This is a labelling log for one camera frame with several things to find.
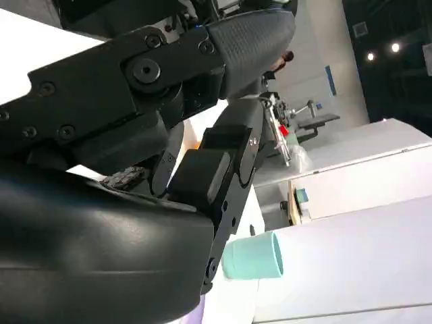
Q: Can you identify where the pale partition panel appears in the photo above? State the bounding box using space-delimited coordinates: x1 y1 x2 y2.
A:
252 194 432 315
254 117 432 220

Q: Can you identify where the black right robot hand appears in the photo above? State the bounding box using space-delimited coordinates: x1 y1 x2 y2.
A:
0 0 296 324

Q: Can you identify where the wooden board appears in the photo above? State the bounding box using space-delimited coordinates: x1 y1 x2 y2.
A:
288 180 303 225

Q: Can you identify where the blue wall sign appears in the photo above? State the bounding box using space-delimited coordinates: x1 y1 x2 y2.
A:
325 65 338 98

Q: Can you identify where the clear plastic bag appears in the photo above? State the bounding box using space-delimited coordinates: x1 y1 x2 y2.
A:
285 144 311 173

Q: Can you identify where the pale green mug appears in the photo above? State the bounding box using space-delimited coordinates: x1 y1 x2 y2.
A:
222 232 285 280

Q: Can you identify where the hanging poster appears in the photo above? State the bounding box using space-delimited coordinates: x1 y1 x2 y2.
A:
421 43 432 78

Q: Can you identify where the person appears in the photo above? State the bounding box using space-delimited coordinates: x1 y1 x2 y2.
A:
272 49 295 72

